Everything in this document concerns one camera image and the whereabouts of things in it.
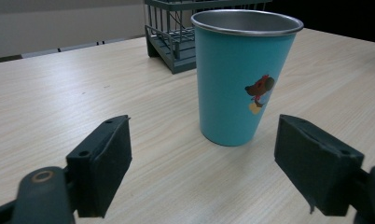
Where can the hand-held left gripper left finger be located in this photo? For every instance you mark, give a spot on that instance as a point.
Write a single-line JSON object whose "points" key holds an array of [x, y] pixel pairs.
{"points": [[101, 168]]}

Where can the teal metal cup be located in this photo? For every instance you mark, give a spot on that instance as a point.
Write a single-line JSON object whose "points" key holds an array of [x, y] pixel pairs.
{"points": [[230, 84]]}

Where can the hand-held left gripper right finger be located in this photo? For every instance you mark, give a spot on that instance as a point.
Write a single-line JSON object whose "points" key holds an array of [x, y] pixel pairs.
{"points": [[316, 169]]}

